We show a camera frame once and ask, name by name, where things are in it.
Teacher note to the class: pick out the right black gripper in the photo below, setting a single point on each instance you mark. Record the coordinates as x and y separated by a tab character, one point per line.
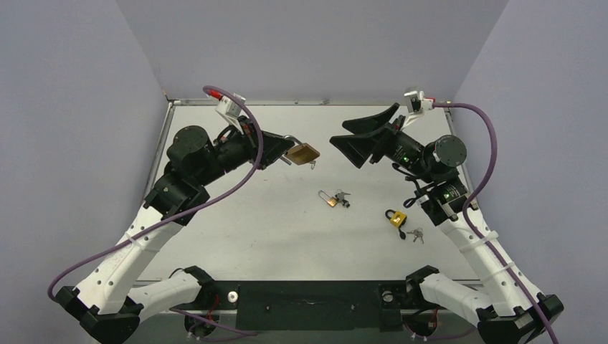
381	142

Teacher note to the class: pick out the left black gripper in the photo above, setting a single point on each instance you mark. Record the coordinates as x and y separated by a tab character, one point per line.
275	145

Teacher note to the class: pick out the large brass padlock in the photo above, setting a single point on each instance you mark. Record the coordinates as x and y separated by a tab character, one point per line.
301	153

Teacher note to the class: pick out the small padlock key charm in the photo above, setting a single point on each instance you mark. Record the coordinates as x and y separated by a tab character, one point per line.
341	198

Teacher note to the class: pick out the small brass padlock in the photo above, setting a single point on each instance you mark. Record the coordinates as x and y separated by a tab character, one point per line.
330	199

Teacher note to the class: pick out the yellow padlock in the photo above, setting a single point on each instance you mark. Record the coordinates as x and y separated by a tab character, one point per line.
396	218

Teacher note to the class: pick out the yellow padlock keys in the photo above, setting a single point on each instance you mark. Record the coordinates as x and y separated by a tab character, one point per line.
416	234

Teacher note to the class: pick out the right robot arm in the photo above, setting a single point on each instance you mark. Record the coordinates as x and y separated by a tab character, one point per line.
510	309

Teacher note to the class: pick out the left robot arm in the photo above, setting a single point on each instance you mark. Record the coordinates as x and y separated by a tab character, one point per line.
107	304

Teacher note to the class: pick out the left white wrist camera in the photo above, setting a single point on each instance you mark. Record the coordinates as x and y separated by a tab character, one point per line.
228	110

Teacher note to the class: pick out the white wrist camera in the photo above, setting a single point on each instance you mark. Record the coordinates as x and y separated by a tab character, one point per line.
228	110
417	104

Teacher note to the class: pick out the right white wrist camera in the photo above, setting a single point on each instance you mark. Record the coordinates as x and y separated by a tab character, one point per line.
417	104

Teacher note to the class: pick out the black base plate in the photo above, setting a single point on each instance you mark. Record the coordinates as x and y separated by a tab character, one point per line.
312	305

